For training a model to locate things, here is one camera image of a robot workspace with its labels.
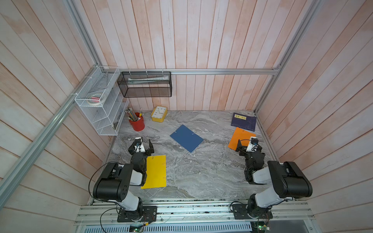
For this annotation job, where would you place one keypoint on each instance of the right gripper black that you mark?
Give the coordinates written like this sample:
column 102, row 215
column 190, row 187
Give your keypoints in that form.
column 239, row 147

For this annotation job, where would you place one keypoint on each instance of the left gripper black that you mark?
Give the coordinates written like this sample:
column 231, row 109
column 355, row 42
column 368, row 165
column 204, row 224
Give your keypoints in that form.
column 148, row 152

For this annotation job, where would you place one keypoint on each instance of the yellow paper document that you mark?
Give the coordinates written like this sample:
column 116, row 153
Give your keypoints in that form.
column 156, row 172

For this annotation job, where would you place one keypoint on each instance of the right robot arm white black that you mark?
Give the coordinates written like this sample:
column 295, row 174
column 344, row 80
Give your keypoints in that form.
column 287, row 180

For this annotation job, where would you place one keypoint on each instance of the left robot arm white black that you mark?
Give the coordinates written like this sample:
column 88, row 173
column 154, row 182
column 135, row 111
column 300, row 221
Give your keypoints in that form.
column 113, row 184

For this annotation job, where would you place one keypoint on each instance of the orange paper document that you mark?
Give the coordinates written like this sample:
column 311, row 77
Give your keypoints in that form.
column 242, row 135

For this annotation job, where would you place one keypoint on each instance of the red pencil cup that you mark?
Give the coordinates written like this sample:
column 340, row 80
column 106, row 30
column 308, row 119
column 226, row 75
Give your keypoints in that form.
column 138, row 125

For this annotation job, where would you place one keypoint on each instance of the dark navy notebook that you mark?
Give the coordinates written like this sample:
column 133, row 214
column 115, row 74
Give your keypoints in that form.
column 244, row 122

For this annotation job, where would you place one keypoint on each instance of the pencils in cup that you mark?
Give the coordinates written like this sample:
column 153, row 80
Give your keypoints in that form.
column 132, row 115

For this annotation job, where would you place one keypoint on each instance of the yellow alarm clock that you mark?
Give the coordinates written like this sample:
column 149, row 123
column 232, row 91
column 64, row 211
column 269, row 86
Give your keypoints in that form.
column 159, row 114

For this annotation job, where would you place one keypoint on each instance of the blue paper document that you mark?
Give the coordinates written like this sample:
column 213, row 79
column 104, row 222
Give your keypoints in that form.
column 186, row 138

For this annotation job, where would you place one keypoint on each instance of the tape roll in rack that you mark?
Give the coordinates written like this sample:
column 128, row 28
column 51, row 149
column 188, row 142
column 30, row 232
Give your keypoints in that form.
column 94, row 99

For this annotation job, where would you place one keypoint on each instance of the black mesh basket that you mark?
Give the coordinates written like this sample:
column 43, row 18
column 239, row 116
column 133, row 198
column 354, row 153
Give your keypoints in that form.
column 145, row 84

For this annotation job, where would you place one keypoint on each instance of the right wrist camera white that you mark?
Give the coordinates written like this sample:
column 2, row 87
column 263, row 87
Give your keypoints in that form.
column 253, row 144

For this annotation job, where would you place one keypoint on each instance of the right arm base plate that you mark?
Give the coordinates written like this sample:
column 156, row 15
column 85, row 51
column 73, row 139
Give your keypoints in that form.
column 245, row 211

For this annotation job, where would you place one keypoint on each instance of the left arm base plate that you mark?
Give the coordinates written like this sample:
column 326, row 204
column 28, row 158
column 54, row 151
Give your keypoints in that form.
column 142, row 214

